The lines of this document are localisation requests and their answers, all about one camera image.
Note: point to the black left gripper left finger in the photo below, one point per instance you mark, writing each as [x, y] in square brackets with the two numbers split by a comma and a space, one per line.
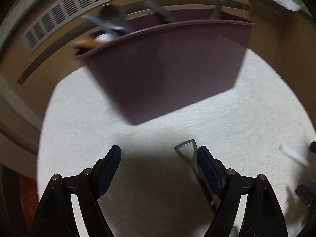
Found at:
[55, 216]

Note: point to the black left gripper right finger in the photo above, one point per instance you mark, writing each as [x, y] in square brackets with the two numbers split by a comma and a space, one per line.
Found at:
[263, 215]

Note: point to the white plastic spoon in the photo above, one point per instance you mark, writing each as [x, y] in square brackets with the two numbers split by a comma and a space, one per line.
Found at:
[293, 155]

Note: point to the metal shovel-shaped spoon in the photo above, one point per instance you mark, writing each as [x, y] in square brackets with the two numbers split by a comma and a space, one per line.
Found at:
[193, 163]

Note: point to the wooden spoon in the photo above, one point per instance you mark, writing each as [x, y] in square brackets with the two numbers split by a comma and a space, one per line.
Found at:
[85, 43]

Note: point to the metal spoon with white ball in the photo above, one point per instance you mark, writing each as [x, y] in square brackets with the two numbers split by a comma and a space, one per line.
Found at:
[104, 38]

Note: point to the blue handled utensil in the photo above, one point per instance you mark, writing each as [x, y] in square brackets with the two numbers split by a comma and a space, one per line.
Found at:
[107, 27]

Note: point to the black thin utensil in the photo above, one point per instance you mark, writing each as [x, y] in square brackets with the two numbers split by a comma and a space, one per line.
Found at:
[161, 12]

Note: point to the red object at left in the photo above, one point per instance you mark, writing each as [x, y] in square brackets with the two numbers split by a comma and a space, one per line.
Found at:
[29, 199]

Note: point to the dark purple utensil caddy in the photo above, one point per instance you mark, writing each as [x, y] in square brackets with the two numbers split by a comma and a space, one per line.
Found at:
[160, 68]

